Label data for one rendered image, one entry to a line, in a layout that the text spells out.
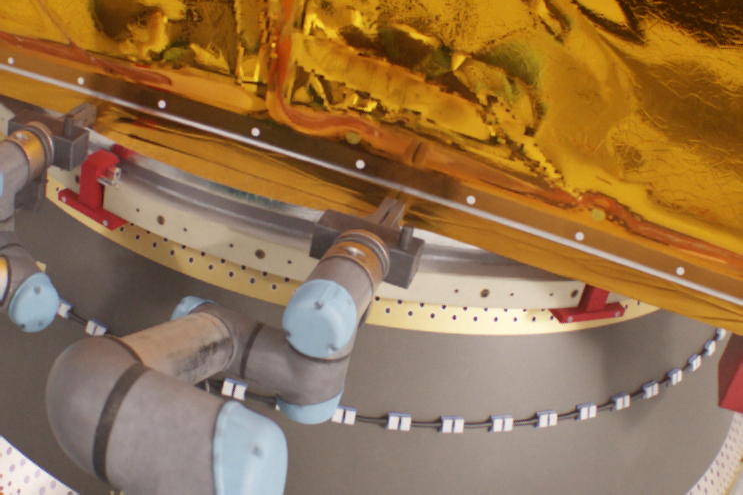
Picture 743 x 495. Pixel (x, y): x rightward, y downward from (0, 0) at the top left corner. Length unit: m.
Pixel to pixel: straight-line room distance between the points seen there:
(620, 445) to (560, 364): 0.22
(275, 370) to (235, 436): 0.40
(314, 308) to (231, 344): 0.13
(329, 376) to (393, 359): 0.30
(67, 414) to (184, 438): 0.11
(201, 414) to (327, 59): 0.63
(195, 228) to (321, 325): 0.36
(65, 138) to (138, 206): 0.16
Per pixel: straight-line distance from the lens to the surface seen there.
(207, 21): 1.34
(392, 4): 1.24
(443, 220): 1.35
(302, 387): 1.15
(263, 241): 1.34
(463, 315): 1.44
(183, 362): 1.01
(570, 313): 1.46
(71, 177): 1.50
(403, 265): 1.22
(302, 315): 1.08
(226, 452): 0.76
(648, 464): 1.76
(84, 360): 0.83
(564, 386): 1.55
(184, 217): 1.38
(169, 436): 0.77
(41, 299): 1.21
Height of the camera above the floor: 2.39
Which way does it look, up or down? 28 degrees down
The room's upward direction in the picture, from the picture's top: 14 degrees clockwise
